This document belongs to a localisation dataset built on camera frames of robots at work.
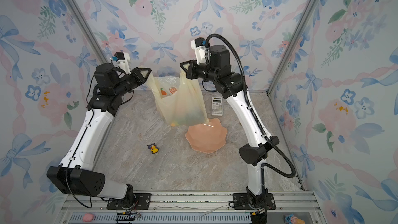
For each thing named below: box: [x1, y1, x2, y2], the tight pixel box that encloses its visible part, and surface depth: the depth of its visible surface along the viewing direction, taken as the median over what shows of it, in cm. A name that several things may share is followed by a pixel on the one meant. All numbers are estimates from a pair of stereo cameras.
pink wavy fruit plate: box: [185, 117, 229, 154], surface depth 95 cm
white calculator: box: [211, 96, 223, 117], surface depth 112 cm
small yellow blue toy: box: [147, 143, 160, 154], surface depth 91 cm
